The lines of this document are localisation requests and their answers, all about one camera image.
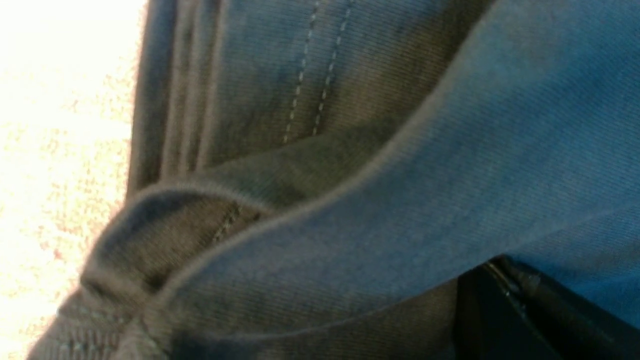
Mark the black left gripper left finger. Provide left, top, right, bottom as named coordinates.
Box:
left=453, top=262, right=562, bottom=360

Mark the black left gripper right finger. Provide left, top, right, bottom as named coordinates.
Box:
left=493, top=256, right=640, bottom=360

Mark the dark gray long-sleeve top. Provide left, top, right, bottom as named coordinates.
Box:
left=28, top=0, right=639, bottom=360

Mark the pink checkered tablecloth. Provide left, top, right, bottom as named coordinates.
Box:
left=0, top=0, right=147, bottom=360

